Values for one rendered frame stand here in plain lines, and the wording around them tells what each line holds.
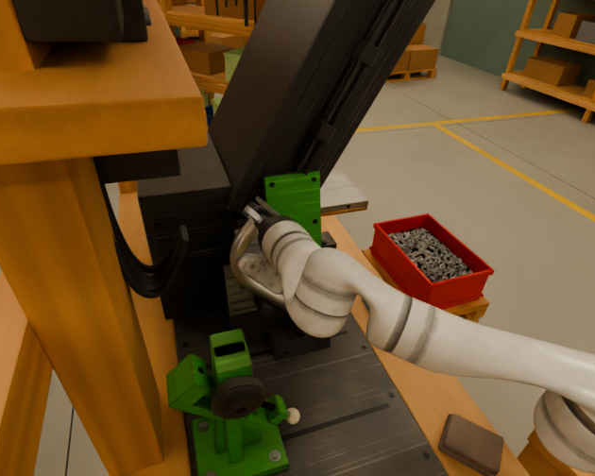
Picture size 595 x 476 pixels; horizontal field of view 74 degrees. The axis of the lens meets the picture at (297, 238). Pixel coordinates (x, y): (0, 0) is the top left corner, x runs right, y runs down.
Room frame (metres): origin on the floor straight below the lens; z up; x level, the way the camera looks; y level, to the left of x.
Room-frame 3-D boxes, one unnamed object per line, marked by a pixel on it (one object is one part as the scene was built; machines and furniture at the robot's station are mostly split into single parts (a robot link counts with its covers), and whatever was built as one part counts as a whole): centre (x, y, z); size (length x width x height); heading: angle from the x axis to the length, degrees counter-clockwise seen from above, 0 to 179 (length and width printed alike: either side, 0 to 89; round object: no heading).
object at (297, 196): (0.71, 0.02, 1.17); 0.13 x 0.12 x 0.20; 21
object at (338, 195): (0.86, 0.04, 1.11); 0.39 x 0.16 x 0.03; 111
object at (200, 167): (0.81, 0.27, 1.07); 0.30 x 0.18 x 0.34; 21
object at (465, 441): (0.37, -0.34, 0.91); 0.10 x 0.08 x 0.03; 59
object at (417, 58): (7.05, -1.44, 0.37); 1.20 x 0.80 x 0.74; 119
